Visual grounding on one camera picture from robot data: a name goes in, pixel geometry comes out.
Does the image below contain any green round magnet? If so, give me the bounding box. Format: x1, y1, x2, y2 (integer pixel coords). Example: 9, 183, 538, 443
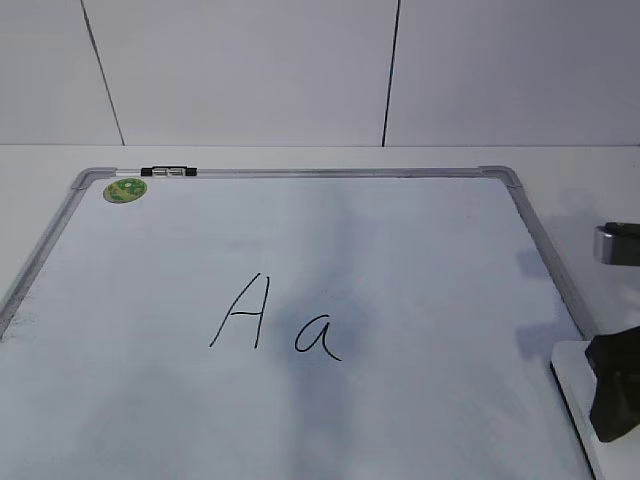
103, 178, 147, 204

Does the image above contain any white whiteboard eraser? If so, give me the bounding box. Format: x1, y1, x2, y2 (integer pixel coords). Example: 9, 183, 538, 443
550, 341, 604, 479

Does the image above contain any white magnetic whiteboard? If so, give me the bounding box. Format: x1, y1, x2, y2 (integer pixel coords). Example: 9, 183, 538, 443
1, 174, 591, 479

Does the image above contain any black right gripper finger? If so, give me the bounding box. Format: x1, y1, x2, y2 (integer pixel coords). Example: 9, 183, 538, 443
594, 222, 640, 266
585, 327, 639, 442

